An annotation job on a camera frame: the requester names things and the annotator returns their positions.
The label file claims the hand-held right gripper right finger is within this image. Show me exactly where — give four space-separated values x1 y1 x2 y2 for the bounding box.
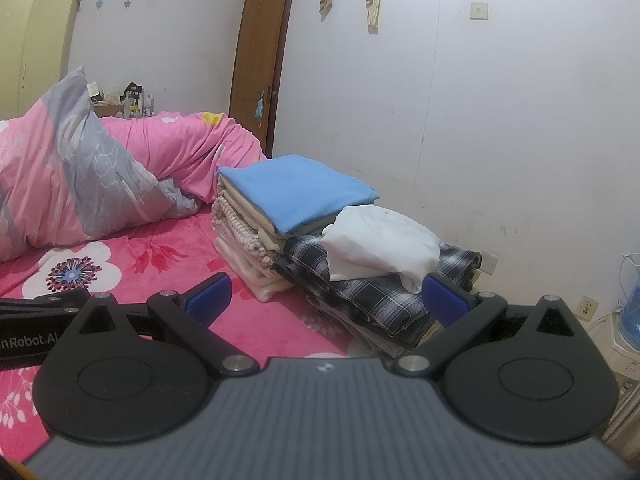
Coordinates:
392 274 591 375

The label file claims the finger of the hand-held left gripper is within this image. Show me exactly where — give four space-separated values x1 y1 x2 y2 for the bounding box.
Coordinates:
0 296 92 317

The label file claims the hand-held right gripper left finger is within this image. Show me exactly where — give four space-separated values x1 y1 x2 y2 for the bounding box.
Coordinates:
75 272 256 376

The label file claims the blue printed t-shirt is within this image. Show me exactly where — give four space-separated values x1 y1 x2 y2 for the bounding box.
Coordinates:
217 154 379 239

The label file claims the pink floral bed sheet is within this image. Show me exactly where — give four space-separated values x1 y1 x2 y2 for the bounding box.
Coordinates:
0 202 401 461

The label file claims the pink striped folded cloth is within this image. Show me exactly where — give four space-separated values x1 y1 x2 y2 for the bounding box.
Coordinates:
211 196 283 267

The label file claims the black white plaid cloth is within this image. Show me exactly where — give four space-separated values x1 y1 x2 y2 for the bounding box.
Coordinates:
272 234 482 357

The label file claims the white folded cloth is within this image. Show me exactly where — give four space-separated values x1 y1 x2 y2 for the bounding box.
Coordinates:
320 205 442 294

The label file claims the beige folded cloth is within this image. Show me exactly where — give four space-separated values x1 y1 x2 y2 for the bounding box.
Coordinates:
216 180 323 252

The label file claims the pink grey floral quilt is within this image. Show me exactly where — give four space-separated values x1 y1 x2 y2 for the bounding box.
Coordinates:
0 65 268 262

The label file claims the blue water bottle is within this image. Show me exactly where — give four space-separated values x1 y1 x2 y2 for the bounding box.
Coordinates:
618 254 640 352

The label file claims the white water dispenser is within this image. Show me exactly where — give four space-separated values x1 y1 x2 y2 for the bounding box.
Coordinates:
609 310 640 378

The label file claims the cluttered dresser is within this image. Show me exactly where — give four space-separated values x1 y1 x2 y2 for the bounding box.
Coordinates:
87 81 160 121

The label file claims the pale yellow wardrobe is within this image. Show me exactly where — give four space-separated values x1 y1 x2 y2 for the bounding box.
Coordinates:
0 0 81 122

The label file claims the wooden door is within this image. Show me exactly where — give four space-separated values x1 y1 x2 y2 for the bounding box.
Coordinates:
229 0 299 159

